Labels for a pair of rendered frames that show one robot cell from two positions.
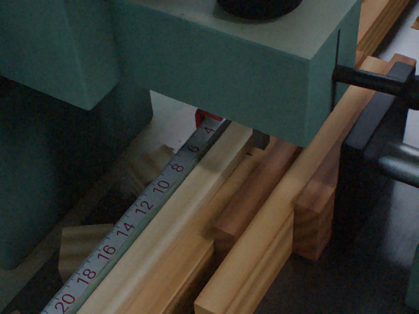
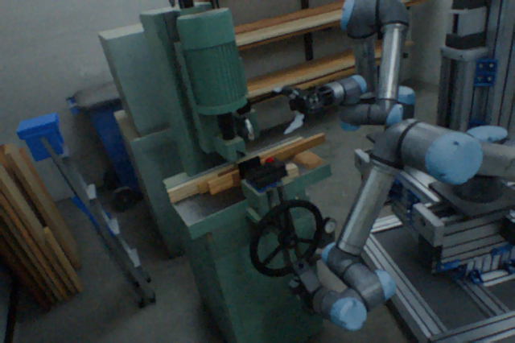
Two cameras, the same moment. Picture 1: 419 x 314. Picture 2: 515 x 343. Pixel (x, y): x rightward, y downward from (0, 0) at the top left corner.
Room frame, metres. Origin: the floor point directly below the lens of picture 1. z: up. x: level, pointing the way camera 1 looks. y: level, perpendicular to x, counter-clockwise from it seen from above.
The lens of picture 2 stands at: (-0.69, -0.76, 1.61)
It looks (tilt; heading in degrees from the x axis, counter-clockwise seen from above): 29 degrees down; 31
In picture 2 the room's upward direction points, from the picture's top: 10 degrees counter-clockwise
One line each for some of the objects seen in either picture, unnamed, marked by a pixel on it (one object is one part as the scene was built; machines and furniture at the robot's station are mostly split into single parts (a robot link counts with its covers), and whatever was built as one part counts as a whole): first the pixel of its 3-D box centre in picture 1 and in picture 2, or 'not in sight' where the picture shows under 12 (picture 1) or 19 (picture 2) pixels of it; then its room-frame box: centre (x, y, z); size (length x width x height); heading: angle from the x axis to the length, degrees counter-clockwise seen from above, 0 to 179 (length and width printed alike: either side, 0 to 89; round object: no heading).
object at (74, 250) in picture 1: (90, 257); not in sight; (0.38, 0.11, 0.82); 0.04 x 0.04 x 0.03; 0
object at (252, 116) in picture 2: not in sight; (245, 124); (0.60, 0.03, 1.02); 0.09 x 0.07 x 0.12; 145
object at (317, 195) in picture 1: (357, 151); (253, 172); (0.37, -0.11, 0.93); 0.17 x 0.02 x 0.05; 145
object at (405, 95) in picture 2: not in sight; (398, 103); (0.96, -0.55, 0.98); 0.13 x 0.12 x 0.14; 90
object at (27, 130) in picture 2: not in sight; (96, 220); (0.29, 0.85, 0.58); 0.27 x 0.25 x 1.16; 141
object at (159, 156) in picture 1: (156, 177); not in sight; (0.46, 0.05, 0.82); 0.04 x 0.03 x 0.04; 121
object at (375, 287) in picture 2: not in sight; (368, 287); (0.03, -0.60, 0.83); 0.11 x 0.11 x 0.08; 53
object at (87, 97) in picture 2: not in sight; (127, 142); (1.32, 1.65, 0.48); 0.64 x 0.54 x 0.97; 145
